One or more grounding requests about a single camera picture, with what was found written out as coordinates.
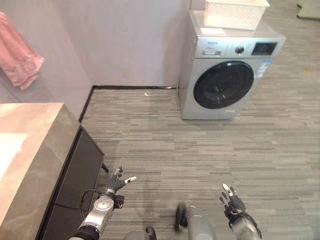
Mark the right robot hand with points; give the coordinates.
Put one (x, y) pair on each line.
(233, 200)

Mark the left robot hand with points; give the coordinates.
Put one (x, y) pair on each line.
(115, 181)

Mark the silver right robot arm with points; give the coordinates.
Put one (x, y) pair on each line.
(243, 225)

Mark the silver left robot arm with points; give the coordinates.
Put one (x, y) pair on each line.
(96, 212)

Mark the white sink basin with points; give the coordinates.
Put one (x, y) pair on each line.
(8, 152)

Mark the pink hanging towel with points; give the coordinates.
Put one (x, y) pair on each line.
(18, 56)

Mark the black vanity cabinet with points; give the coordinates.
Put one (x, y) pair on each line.
(72, 185)

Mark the silver robot leg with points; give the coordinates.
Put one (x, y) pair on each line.
(197, 223)

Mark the dark robot foot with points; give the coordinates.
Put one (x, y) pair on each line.
(180, 216)

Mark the stone vanity counter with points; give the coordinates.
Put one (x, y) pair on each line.
(27, 160)

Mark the silver front-load washing machine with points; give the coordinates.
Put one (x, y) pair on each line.
(226, 75)

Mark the white plastic basket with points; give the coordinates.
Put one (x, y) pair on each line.
(233, 13)

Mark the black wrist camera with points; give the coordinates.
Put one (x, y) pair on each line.
(119, 201)

